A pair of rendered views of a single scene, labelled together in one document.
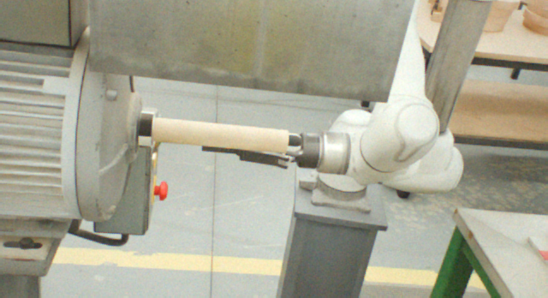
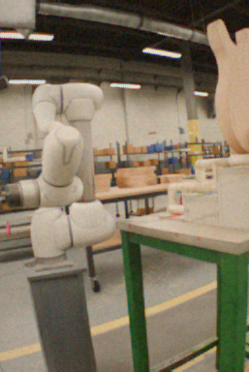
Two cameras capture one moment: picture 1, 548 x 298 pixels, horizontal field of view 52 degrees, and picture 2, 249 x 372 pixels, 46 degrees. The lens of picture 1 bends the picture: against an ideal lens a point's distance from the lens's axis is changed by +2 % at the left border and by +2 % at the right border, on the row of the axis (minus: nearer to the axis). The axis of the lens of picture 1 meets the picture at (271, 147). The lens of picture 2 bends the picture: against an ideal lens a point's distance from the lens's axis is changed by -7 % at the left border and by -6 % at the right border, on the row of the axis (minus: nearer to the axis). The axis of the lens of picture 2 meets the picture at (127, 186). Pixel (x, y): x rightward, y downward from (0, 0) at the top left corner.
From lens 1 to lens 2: 0.48 m
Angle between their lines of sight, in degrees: 33
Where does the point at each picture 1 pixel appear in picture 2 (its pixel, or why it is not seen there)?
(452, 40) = not seen: hidden behind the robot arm
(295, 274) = (45, 323)
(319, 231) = (47, 287)
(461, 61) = (87, 153)
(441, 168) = (102, 220)
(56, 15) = not seen: outside the picture
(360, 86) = (17, 19)
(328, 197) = (45, 264)
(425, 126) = (73, 134)
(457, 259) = (129, 248)
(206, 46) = not seen: outside the picture
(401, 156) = (66, 158)
